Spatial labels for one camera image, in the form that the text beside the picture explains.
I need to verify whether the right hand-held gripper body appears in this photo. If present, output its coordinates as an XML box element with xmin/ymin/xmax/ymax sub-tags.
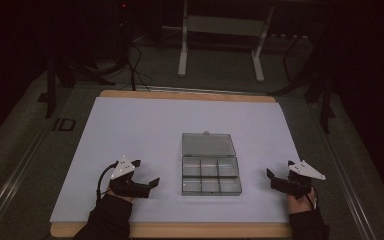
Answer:
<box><xmin>270</xmin><ymin>160</ymin><xmax>327</xmax><ymax>201</ymax></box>

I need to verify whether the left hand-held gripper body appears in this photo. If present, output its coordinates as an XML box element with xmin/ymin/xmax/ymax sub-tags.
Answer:
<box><xmin>108</xmin><ymin>155</ymin><xmax>151</xmax><ymax>199</ymax></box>

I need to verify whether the clear plastic compartment box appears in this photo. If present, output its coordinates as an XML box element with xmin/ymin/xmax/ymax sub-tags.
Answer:
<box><xmin>180</xmin><ymin>131</ymin><xmax>243</xmax><ymax>197</ymax></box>

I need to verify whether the person's left hand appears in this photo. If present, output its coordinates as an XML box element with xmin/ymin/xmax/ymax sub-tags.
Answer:
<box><xmin>107</xmin><ymin>189</ymin><xmax>136</xmax><ymax>203</ymax></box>

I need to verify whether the person's right hand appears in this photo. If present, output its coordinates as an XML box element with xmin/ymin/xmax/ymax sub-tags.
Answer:
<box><xmin>286</xmin><ymin>187</ymin><xmax>317</xmax><ymax>216</ymax></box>

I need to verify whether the white table mat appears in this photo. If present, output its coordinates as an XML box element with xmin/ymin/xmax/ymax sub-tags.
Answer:
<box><xmin>49</xmin><ymin>96</ymin><xmax>303</xmax><ymax>224</ymax></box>

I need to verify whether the wooden table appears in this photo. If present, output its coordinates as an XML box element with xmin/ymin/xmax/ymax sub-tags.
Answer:
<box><xmin>49</xmin><ymin>89</ymin><xmax>295</xmax><ymax>239</ymax></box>

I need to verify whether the black tripod stand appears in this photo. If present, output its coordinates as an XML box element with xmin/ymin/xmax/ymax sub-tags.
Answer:
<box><xmin>44</xmin><ymin>31</ymin><xmax>134</xmax><ymax>120</ymax></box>
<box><xmin>268</xmin><ymin>19</ymin><xmax>339</xmax><ymax>135</ymax></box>

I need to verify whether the white metal stand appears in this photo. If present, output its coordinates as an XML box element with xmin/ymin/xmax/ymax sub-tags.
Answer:
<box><xmin>177</xmin><ymin>0</ymin><xmax>277</xmax><ymax>84</ymax></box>

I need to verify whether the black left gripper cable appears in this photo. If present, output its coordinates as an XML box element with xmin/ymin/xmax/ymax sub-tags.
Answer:
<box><xmin>95</xmin><ymin>160</ymin><xmax>120</xmax><ymax>202</ymax></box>

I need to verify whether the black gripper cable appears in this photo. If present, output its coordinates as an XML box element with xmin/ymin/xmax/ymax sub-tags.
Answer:
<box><xmin>95</xmin><ymin>160</ymin><xmax>120</xmax><ymax>202</ymax></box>
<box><xmin>304</xmin><ymin>185</ymin><xmax>318</xmax><ymax>212</ymax></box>

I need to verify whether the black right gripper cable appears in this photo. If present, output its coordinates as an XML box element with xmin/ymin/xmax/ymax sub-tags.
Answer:
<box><xmin>304</xmin><ymin>185</ymin><xmax>318</xmax><ymax>212</ymax></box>

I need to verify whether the metal floor rail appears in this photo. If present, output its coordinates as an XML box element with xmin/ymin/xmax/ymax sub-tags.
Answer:
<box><xmin>0</xmin><ymin>109</ymin><xmax>59</xmax><ymax>236</ymax></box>
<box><xmin>308</xmin><ymin>103</ymin><xmax>378</xmax><ymax>240</ymax></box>

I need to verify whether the black floor cable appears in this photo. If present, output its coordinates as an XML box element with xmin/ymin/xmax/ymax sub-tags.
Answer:
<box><xmin>125</xmin><ymin>43</ymin><xmax>155</xmax><ymax>93</ymax></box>

